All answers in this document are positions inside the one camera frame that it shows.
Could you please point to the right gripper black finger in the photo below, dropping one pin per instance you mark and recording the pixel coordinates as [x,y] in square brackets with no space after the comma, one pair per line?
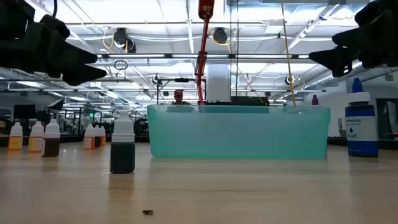
[349,38]
[337,60]

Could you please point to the black computer case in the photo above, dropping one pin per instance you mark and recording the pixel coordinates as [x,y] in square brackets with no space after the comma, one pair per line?
[248,100]

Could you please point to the small dark green dropper bottle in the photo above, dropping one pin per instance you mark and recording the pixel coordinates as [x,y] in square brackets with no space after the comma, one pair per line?
[122,155]

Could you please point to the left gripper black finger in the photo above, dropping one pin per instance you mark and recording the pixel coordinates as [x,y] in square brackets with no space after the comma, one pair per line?
[84,74]
[74,56]

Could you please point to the small dark debris speck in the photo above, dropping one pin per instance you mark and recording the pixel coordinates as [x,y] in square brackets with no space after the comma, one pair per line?
[147,212]

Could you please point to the large blue food coloring bottle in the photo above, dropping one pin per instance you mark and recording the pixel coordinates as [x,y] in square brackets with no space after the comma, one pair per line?
[362,146]

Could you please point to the black monitor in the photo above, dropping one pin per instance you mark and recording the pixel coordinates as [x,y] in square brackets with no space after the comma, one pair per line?
[24,111]

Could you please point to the translucent teal plastic bin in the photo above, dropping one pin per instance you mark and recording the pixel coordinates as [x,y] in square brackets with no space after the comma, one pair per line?
[236,137]

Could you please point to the tilted dark monitor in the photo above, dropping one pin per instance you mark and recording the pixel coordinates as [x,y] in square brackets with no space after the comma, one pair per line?
[56,104]

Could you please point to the person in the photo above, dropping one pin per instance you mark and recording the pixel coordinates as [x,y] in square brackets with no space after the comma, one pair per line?
[178,93]

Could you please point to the distant black metal frame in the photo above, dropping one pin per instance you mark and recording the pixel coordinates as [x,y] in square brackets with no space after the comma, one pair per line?
[182,80]

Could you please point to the small brown dropper bottle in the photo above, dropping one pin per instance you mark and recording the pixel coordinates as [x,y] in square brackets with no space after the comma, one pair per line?
[51,146]

